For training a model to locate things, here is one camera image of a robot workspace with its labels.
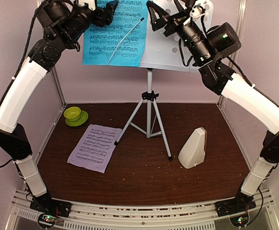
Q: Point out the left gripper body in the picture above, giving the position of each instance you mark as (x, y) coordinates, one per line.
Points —
(73, 25)

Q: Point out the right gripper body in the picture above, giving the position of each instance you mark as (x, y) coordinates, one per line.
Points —
(199, 48)

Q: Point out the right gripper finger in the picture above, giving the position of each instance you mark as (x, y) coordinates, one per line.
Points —
(157, 14)
(187, 4)

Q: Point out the white perforated music stand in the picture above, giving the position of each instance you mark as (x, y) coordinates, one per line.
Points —
(159, 53)

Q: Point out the blue sheet music page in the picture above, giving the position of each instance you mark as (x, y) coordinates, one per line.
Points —
(121, 43)

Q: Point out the lilac sheet music page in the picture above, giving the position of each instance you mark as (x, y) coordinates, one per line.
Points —
(95, 148)

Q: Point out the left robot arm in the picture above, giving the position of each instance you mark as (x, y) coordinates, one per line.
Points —
(34, 66)

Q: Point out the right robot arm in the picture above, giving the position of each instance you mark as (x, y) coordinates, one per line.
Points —
(234, 85)

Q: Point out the green bowl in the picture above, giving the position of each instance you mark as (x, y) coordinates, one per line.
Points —
(72, 114)

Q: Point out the white metronome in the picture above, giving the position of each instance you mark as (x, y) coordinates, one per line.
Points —
(193, 151)

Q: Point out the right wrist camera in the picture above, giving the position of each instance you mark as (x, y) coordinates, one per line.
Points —
(197, 9)

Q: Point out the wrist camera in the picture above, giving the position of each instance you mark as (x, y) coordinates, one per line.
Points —
(197, 9)
(91, 4)

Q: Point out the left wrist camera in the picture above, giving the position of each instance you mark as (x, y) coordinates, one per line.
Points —
(91, 4)

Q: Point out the left aluminium corner post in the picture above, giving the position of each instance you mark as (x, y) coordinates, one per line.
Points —
(57, 84)

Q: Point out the aluminium corner post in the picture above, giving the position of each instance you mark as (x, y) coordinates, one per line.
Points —
(240, 30)
(57, 84)

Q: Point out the right aluminium corner post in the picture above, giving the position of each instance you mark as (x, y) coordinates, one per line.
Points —
(240, 30)

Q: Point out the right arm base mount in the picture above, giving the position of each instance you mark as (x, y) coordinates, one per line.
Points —
(237, 211)

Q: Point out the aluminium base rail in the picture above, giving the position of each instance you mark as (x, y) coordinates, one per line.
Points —
(88, 216)

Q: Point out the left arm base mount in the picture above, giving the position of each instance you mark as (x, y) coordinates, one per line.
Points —
(50, 216)

